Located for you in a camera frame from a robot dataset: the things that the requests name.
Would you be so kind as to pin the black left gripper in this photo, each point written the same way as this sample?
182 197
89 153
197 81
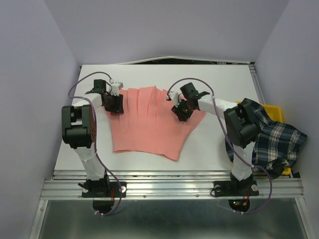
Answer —
118 108

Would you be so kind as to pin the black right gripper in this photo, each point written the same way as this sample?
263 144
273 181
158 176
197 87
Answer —
177 111

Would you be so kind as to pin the pink pleated skirt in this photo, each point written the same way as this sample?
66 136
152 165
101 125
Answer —
148 124

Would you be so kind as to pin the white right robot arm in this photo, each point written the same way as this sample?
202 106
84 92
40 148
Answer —
240 128

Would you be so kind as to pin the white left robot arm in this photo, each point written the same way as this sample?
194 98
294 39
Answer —
79 131

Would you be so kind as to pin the yellow plastic bin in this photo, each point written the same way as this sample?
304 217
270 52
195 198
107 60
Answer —
275 112

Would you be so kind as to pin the navy plaid skirt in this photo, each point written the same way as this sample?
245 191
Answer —
242 165

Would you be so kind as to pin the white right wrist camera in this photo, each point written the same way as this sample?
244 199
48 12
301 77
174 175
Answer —
174 97

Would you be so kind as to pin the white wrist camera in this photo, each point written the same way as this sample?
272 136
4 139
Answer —
174 97
115 88

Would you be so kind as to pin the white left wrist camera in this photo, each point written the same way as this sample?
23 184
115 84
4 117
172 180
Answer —
115 88

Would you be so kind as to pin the aluminium right side rail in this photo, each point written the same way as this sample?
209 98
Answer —
257 86

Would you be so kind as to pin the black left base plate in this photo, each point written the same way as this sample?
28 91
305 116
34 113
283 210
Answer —
97 189

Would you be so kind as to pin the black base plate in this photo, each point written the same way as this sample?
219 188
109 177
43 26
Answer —
234 189
97 189

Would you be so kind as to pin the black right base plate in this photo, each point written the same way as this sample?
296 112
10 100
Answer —
234 189

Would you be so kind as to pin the aluminium front rail frame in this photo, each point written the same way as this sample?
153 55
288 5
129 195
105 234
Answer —
160 185

